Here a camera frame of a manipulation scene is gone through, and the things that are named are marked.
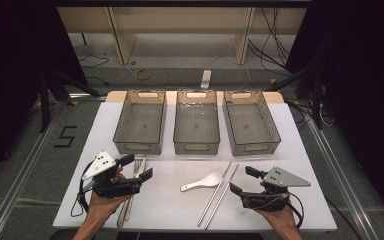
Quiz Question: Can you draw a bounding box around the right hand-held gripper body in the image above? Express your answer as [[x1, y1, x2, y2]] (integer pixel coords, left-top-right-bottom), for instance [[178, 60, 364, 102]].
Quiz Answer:
[[240, 166, 312, 213]]

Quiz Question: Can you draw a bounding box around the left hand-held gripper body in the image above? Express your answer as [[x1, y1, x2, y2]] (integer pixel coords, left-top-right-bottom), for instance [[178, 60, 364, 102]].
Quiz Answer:
[[81, 150, 143, 199]]

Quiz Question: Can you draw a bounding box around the white ceramic spoon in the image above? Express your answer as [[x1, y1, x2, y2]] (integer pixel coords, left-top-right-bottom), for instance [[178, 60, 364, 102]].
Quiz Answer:
[[179, 171, 223, 193]]

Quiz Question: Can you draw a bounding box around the translucent grey plastic bin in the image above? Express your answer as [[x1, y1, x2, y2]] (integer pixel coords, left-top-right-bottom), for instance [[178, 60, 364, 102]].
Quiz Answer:
[[112, 89, 167, 156], [222, 89, 282, 158], [172, 88, 221, 156]]

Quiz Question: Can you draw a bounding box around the person's left hand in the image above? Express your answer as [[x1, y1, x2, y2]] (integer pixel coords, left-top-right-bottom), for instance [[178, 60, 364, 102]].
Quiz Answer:
[[88, 166, 134, 218]]

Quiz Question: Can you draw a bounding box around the person's right hand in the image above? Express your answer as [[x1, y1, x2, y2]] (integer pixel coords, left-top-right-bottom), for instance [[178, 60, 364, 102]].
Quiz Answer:
[[257, 179, 298, 232]]

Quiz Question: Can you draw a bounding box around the black metal stand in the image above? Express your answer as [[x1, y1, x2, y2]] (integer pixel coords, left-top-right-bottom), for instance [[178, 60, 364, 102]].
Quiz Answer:
[[265, 61, 325, 131]]

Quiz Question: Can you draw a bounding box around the black tripod stand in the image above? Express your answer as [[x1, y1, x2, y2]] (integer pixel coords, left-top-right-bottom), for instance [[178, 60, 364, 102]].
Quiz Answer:
[[37, 70, 102, 134]]

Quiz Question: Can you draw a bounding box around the white power strip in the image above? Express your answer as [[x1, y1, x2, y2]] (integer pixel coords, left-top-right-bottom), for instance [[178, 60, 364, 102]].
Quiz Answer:
[[200, 69, 213, 90]]

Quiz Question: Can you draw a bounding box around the beige wooden shelf unit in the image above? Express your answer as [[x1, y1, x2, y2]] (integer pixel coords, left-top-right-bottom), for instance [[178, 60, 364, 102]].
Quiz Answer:
[[56, 6, 308, 66]]

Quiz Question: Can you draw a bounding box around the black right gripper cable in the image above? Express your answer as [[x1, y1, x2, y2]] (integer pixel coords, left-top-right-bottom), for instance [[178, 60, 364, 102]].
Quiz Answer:
[[284, 191, 305, 231]]

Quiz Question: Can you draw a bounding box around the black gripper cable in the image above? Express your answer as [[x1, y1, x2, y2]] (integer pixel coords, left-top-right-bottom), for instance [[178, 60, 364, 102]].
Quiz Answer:
[[284, 191, 305, 231], [70, 159, 97, 218]]

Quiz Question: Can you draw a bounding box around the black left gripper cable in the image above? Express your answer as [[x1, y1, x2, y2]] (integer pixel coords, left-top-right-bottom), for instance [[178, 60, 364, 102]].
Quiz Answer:
[[70, 159, 97, 218]]

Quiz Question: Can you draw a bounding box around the long metal floor rail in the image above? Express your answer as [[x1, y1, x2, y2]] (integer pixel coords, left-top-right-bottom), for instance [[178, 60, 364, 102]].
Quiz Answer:
[[304, 116, 383, 240], [0, 99, 66, 240]]

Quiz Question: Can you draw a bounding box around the yellow cable coil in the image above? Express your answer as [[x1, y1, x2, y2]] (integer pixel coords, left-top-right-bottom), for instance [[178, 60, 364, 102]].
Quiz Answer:
[[135, 67, 152, 82]]

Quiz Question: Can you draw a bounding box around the thin white cable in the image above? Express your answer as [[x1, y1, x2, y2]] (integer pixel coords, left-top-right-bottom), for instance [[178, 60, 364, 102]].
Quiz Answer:
[[209, 54, 252, 92]]

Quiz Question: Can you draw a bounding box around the thin black floor cable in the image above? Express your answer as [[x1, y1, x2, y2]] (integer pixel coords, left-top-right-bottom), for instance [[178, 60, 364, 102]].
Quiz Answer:
[[77, 53, 111, 70]]

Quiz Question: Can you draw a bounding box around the bundle of black cables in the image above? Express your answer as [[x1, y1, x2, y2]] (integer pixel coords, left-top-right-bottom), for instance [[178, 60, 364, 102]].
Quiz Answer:
[[247, 7, 292, 77]]

